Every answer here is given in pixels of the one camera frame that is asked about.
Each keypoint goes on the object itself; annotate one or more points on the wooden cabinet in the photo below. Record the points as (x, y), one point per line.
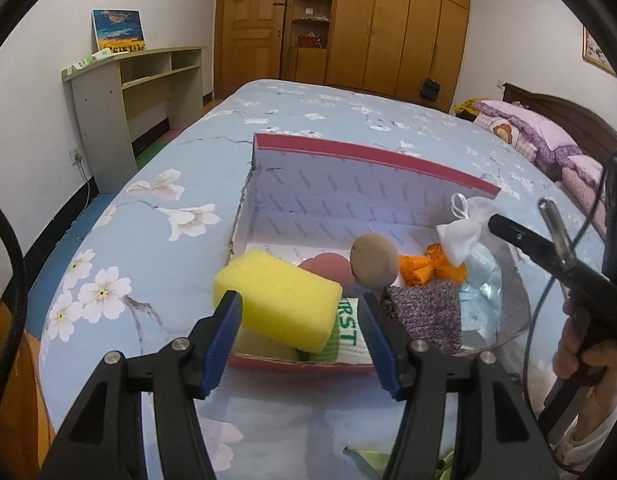
(13, 385)

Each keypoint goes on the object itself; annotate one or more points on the yellow sponge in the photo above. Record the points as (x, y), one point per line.
(278, 295)

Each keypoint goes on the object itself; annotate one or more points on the white mesh pouch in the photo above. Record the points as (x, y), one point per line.
(456, 240)

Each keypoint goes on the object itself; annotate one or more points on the yellow black cloth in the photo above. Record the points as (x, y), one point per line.
(466, 107)

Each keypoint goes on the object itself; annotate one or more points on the small black bag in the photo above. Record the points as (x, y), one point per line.
(431, 90)

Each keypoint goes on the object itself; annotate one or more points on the pink checked pillow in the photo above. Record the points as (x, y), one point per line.
(583, 189)

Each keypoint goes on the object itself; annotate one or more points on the dark wooden headboard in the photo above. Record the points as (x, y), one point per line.
(578, 115)

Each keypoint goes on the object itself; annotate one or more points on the purple knitted cloth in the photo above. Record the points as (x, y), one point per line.
(428, 312)

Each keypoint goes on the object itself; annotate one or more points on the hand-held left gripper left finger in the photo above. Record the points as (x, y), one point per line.
(223, 340)

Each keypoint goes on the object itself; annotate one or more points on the pink ruffled pillow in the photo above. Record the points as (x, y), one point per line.
(543, 130)
(585, 165)

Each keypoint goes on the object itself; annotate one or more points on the person's right hand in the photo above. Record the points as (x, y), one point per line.
(605, 362)

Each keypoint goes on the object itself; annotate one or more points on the pink round puff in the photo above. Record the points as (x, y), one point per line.
(328, 270)

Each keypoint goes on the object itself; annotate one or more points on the framed wall picture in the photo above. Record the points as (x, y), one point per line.
(595, 52)

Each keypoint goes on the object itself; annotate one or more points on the wooden door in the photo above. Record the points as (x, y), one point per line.
(248, 50)

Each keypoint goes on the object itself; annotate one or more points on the wooden wardrobe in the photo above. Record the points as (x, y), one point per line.
(388, 35)

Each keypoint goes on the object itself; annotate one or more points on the checked cartoon pillow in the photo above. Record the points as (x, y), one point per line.
(503, 132)

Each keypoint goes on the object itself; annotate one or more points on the orange cloth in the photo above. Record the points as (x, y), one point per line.
(418, 270)

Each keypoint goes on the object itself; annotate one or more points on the green white packet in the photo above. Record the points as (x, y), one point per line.
(86, 62)
(346, 332)

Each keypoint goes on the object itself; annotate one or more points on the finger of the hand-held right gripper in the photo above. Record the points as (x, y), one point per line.
(518, 232)

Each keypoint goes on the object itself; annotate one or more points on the clear plastic bag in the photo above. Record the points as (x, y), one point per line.
(481, 290)

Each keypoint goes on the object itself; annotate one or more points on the pink cardboard box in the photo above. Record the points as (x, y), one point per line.
(313, 210)

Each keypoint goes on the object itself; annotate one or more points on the red shelf ornament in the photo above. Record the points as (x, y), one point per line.
(312, 40)

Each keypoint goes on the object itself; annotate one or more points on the white wall outlet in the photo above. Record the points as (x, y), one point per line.
(76, 156)

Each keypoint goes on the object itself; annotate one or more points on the green cloth strip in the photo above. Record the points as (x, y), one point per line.
(373, 460)

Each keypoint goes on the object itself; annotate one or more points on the sunset canvas painting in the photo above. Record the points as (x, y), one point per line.
(118, 30)

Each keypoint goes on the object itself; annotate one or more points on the brown round puff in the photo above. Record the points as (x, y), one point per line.
(373, 260)

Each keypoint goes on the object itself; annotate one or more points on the person's right forearm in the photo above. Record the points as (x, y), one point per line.
(598, 435)

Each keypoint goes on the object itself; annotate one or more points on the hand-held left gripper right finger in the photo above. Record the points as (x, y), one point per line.
(383, 345)

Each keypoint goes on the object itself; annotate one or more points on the beige shelf desk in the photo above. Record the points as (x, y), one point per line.
(96, 110)

